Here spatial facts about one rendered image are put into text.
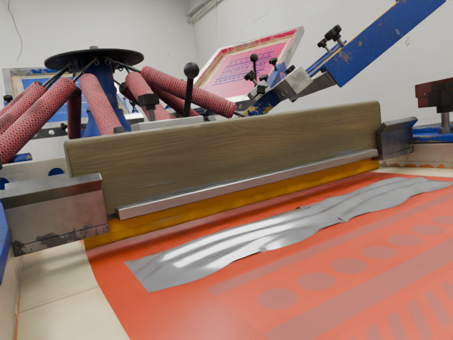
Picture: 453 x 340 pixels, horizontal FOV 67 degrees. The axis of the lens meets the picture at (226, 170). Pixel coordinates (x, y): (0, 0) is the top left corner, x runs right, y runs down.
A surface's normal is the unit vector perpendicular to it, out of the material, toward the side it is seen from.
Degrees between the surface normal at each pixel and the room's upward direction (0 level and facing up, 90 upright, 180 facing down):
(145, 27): 90
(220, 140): 90
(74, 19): 90
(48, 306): 0
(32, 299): 0
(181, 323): 0
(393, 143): 90
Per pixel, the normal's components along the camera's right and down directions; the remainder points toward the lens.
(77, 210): 0.49, 0.05
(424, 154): -0.86, 0.18
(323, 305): -0.14, -0.98
